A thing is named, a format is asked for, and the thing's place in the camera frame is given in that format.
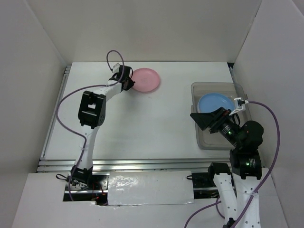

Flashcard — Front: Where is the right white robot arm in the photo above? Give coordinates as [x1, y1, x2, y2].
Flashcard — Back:
[190, 107, 264, 228]

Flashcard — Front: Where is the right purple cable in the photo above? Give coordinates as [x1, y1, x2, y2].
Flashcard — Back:
[184, 101, 281, 228]

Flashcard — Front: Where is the blue plastic plate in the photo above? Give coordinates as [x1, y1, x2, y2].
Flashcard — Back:
[197, 93, 235, 113]

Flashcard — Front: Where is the white foam cover panel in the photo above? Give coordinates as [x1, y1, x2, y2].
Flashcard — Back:
[107, 171, 194, 206]

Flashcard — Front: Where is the clear plastic bin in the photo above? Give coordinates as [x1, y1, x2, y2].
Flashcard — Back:
[191, 82, 257, 154]

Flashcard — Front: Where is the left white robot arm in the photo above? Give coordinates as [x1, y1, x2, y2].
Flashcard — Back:
[71, 64, 135, 190]

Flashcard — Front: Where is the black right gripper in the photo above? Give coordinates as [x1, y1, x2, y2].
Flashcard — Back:
[190, 105, 243, 147]

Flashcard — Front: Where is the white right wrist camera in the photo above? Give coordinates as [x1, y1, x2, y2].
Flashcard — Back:
[229, 97, 249, 116]

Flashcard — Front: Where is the pink plastic plate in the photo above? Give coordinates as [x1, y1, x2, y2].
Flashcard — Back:
[132, 68, 161, 93]

